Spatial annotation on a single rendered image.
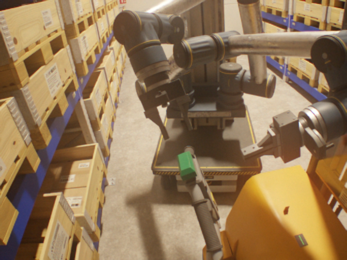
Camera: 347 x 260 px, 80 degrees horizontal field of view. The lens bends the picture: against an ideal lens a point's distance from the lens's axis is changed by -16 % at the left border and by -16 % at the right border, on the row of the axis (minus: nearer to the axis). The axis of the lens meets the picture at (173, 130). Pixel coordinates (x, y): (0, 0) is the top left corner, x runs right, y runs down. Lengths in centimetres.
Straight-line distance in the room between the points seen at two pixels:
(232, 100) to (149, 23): 147
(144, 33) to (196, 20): 156
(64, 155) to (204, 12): 181
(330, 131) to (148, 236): 181
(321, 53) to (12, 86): 117
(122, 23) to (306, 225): 109
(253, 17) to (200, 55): 50
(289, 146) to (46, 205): 124
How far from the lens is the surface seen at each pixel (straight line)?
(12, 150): 105
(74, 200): 197
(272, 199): 125
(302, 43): 95
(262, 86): 194
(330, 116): 64
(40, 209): 150
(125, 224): 229
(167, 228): 219
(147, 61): 69
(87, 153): 229
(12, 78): 118
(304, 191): 133
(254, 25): 157
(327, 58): 70
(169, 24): 84
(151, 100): 71
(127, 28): 73
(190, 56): 116
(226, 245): 166
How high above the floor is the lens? 183
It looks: 34 degrees down
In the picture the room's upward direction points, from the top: 7 degrees counter-clockwise
